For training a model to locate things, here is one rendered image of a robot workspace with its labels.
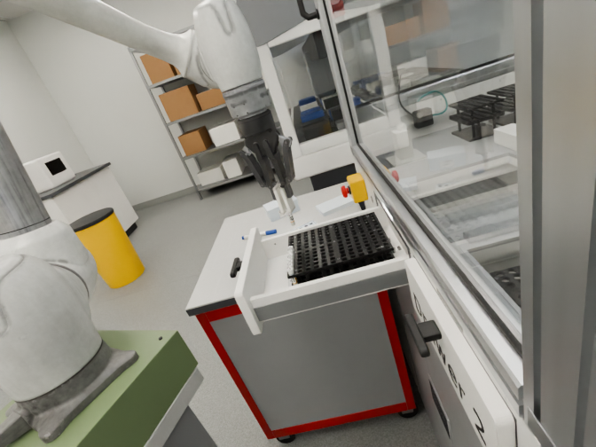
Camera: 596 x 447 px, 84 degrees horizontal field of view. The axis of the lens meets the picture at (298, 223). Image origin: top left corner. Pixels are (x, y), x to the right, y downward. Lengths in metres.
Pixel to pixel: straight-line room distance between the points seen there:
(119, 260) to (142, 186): 2.51
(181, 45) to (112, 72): 4.63
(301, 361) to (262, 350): 0.13
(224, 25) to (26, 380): 0.68
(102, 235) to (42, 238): 2.41
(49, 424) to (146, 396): 0.15
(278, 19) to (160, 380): 1.24
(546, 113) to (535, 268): 0.10
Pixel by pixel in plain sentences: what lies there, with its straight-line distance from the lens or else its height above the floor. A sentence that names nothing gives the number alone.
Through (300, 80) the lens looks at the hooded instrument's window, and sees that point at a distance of 1.48.
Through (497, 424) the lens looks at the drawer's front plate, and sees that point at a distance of 0.41.
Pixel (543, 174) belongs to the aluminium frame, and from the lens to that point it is 0.21.
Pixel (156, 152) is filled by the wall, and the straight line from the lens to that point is 5.43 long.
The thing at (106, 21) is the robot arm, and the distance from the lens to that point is 0.79.
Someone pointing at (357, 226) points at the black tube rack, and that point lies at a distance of 0.79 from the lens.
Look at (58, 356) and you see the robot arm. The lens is 0.71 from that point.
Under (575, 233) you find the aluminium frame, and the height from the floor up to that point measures 1.16.
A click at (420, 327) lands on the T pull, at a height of 0.91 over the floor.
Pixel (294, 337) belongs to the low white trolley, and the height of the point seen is 0.55.
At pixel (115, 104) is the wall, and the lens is 5.50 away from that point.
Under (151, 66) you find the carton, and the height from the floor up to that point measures 1.75.
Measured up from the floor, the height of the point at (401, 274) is 0.86.
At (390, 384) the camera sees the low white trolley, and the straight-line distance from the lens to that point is 1.29.
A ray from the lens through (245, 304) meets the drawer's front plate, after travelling 0.67.
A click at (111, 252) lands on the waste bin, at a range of 3.31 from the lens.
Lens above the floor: 1.28
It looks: 25 degrees down
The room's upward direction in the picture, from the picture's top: 20 degrees counter-clockwise
